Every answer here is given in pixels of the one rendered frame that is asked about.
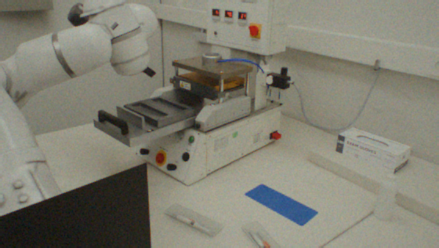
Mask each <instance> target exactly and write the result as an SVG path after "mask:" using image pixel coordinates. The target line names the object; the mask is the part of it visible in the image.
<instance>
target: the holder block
mask: <svg viewBox="0 0 439 248"><path fill-rule="evenodd" d="M124 108H127V109H129V110H130V111H133V112H135V113H137V114H138V115H141V116H143V117H144V121H145V122H147V123H149V124H151V125H153V126H155V127H157V128H159V127H162V126H165V125H167V124H172V123H174V122H177V121H179V120H184V119H187V118H189V117H191V116H195V115H196V109H195V108H191V107H188V106H187V105H185V104H180V103H179V102H176V101H174V100H172V99H168V98H166V97H163V96H161V95H160V96H157V97H152V98H150V99H145V100H140V101H137V102H134V103H129V104H125V105H124Z"/></svg>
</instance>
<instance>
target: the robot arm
mask: <svg viewBox="0 0 439 248"><path fill-rule="evenodd" d="M127 1H128V0H85V3H84V5H83V4H81V3H80V2H78V3H77V4H76V5H73V6H72V8H71V9H70V12H69V13H68V21H69V22H70V23H71V24H73V26H74V27H71V28H68V29H66V30H63V31H56V32H53V33H51V34H49V35H43V36H42V37H40V38H36V39H32V40H30V41H28V42H25V43H20V46H19V47H18V48H16V54H15V55H13V56H12V57H10V58H9V59H7V60H6V61H0V216H2V215H4V214H7V213H9V212H12V211H15V210H18V209H21V208H23V207H25V206H29V205H32V204H35V203H36V202H40V201H42V200H45V199H49V198H50V197H53V196H55V195H59V194H62V193H63V192H62V191H61V190H60V188H59V186H58V185H57V183H56V180H55V179H54V177H53V175H52V174H51V171H50V167H49V164H48V163H47V161H46V157H45V155H44V153H43V151H42V149H41V148H40V147H39V146H38V143H37V140H36V138H35V136H34V134H33V132H32V128H31V125H30V124H29V122H28V120H27V118H26V117H25V116H24V115H23V114H22V112H21V111H20V109H21V108H22V107H24V106H25V105H26V104H27V102H28V101H29V99H30V98H32V97H33V96H34V95H35V94H36V93H38V92H40V91H41V90H43V89H47V88H49V87H51V86H54V85H57V84H60V83H61V82H65V81H68V80H70V79H72V78H75V77H79V76H81V75H83V74H86V73H89V72H91V71H93V70H94V69H96V68H98V67H100V66H102V65H103V64H106V63H107V62H109V61H110V62H111V66H112V68H113V69H115V72H116V73H117V74H119V75H124V76H133V75H137V74H140V73H142V72H143V73H145V74H146V75H148V76H150V78H152V77H153V76H154V74H156V72H155V71H154V70H153V69H150V68H149V67H148V65H149V64H150V61H151V60H150V48H149V47H148V44H147V41H146V39H149V38H150V37H151V36H153V35H154V33H155V32H156V30H157V26H158V19H157V17H156V16H155V13H154V12H153V11H152V10H151V9H150V8H148V7H146V6H145V5H141V4H137V3H127Z"/></svg>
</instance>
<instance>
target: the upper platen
mask: <svg viewBox="0 0 439 248"><path fill-rule="evenodd" d="M179 77H181V78H187V79H189V80H191V81H193V82H200V83H201V84H204V85H206V86H212V87H214V88H217V91H219V86H220V80H219V79H217V78H211V77H209V76H206V75H202V74H197V73H195V72H190V73H187V74H181V75H179ZM244 84H245V78H242V77H238V76H234V77H232V78H225V79H224V80H223V91H226V93H229V92H231V91H236V90H239V89H242V88H245V86H244Z"/></svg>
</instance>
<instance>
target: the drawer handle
mask: <svg viewBox="0 0 439 248"><path fill-rule="evenodd" d="M105 120H106V121H107V122H109V123H110V124H113V125H115V126H116V127H118V128H119V129H121V133H122V135H126V134H128V133H129V126H128V123H127V122H126V121H125V120H121V119H120V118H118V117H116V116H113V115H112V114H110V113H108V112H106V111H103V110H100V111H98V122H104V121H105Z"/></svg>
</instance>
